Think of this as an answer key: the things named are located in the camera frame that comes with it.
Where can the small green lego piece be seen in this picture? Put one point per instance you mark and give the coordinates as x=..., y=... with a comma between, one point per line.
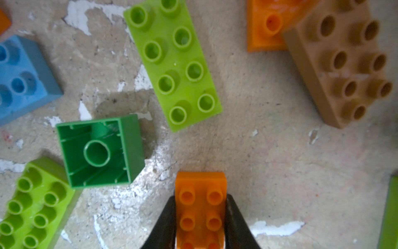
x=389, y=230

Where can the dark green square lego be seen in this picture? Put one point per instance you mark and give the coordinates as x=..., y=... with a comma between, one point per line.
x=102, y=152

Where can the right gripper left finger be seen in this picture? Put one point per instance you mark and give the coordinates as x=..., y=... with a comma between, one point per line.
x=163, y=235

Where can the lime lego brick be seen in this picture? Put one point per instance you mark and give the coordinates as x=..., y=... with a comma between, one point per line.
x=40, y=207
x=165, y=37

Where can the orange lego brick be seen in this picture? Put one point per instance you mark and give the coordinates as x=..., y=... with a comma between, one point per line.
x=266, y=20
x=200, y=210

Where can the blue flat lego plate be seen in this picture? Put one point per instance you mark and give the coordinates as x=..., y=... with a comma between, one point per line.
x=27, y=81

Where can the tan lego brick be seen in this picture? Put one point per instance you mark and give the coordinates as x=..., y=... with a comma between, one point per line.
x=334, y=46

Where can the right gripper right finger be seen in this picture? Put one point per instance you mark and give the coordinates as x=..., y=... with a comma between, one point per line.
x=237, y=232

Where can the orange flat lego plate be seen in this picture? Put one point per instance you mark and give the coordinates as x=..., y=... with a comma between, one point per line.
x=5, y=22

